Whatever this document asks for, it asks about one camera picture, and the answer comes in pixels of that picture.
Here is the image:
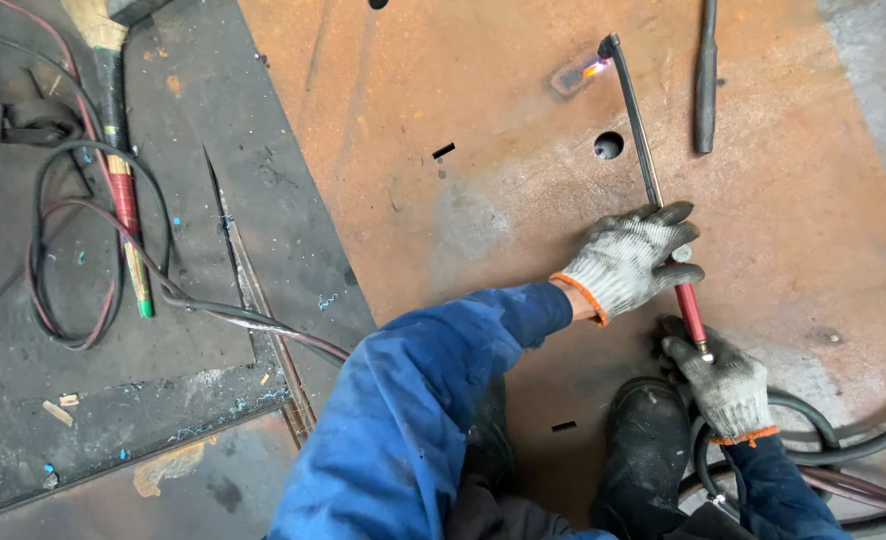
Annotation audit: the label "person's left hand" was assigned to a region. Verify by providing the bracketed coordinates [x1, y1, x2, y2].
[550, 200, 705, 328]

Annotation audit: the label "person's right hand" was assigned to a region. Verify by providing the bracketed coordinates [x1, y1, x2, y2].
[654, 315, 779, 447]

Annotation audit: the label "red-handled gas cutting torch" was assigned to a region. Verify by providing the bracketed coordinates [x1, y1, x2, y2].
[597, 31, 716, 366]

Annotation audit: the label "person's black right boot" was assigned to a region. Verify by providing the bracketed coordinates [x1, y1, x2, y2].
[591, 376, 693, 540]

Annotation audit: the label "person's black boot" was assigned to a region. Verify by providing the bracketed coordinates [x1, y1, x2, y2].
[591, 376, 693, 540]
[464, 373, 520, 498]

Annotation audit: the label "person's black left boot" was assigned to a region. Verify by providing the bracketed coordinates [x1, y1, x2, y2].
[464, 373, 520, 498]

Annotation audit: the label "person's dark trousers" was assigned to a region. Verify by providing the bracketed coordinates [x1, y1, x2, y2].
[443, 472, 755, 540]

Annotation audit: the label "black metal rod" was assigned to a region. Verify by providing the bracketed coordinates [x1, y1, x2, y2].
[694, 0, 719, 156]

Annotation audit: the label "thin rusty metal strip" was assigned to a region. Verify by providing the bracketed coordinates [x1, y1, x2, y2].
[201, 144, 318, 447]

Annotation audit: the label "dark grey steel plate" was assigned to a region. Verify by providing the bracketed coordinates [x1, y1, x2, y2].
[0, 0, 378, 521]

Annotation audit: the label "dark metal block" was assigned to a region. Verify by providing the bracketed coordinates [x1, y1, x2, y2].
[105, 0, 175, 28]

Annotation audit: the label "black metal clamp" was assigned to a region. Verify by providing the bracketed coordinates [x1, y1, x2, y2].
[0, 92, 85, 149]

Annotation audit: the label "black rubber gas hose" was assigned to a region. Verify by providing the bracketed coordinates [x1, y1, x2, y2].
[692, 388, 886, 538]
[0, 26, 351, 369]

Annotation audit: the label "straw broom with red-wrapped handle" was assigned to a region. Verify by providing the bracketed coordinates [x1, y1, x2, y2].
[60, 0, 156, 320]

